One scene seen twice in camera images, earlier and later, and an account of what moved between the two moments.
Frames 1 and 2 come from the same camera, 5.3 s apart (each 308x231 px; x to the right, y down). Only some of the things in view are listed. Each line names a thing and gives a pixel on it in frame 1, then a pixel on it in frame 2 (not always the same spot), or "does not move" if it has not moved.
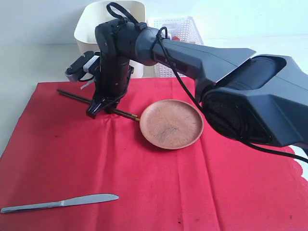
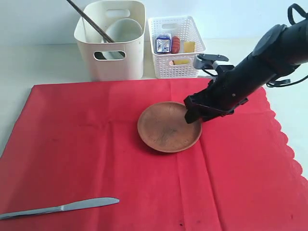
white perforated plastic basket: x=183 y=27 does not move
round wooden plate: x=171 y=124 does not move
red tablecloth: x=56 y=152 does not move
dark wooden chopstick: x=89 y=100 to x=91 y=22
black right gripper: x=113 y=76 to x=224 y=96
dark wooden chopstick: x=89 y=101 to x=92 y=23
